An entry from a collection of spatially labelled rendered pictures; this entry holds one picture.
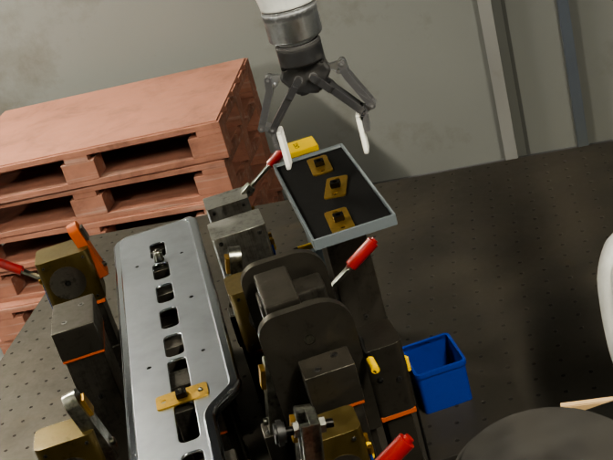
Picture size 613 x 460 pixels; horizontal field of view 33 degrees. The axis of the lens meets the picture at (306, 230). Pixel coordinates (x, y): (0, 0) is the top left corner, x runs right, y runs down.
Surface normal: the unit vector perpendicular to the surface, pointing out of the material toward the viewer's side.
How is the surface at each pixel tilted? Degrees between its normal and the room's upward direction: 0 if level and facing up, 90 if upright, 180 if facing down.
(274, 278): 0
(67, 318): 0
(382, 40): 90
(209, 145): 90
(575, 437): 0
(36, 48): 90
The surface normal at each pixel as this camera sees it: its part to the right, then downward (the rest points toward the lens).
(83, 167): -0.09, 0.45
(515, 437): -0.25, -0.87
